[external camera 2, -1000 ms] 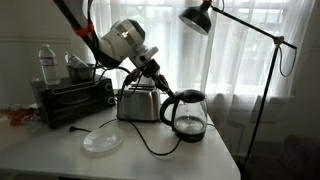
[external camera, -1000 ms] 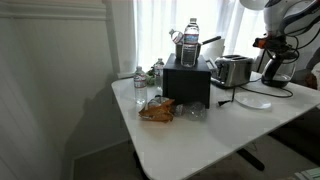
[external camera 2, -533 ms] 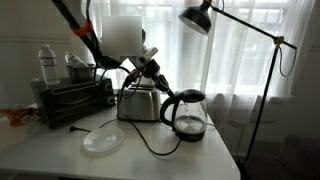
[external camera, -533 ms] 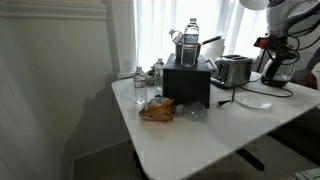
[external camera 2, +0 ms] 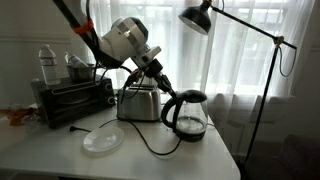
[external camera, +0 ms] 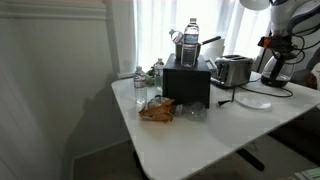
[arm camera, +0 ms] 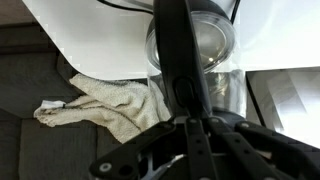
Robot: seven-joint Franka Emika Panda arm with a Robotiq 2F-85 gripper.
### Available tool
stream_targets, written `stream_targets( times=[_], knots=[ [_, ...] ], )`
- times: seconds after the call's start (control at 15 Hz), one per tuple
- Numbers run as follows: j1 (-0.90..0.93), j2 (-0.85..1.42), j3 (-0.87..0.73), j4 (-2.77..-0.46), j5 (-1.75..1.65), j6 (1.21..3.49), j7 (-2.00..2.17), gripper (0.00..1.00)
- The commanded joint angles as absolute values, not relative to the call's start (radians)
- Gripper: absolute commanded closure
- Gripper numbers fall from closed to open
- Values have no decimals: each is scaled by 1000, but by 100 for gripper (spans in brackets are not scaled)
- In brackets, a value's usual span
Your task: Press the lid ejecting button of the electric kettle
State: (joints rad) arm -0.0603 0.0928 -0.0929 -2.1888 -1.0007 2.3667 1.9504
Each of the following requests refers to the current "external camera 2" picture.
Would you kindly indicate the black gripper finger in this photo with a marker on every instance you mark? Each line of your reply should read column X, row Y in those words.
column 167, row 89
column 170, row 85

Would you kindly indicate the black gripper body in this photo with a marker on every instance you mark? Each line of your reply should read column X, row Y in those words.
column 154, row 69

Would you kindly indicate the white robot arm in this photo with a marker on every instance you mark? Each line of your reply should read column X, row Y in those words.
column 123, row 40

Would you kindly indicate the silver two-slot toaster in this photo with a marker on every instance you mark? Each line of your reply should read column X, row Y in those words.
column 140, row 105

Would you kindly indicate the black floor lamp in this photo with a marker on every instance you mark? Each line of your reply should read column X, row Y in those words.
column 196, row 16

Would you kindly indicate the white sheer curtain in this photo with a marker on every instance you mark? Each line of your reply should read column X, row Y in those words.
column 240, row 60

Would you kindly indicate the crumpled empty plastic bottle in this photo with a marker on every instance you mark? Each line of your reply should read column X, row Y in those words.
column 76, row 60

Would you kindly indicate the white round plate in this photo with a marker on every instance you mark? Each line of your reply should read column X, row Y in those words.
column 103, row 139

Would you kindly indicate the black toaster oven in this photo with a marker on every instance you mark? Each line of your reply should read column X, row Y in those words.
column 73, row 100

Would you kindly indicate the tall clear water bottle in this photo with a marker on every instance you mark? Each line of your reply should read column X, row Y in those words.
column 49, row 66

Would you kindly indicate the clear crumpled plastic bag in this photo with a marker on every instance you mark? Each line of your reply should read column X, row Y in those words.
column 31, row 123

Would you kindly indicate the dark grey sofa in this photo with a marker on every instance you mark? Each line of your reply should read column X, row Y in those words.
column 286, row 160

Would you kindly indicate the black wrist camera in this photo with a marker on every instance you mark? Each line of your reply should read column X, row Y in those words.
column 132, row 77

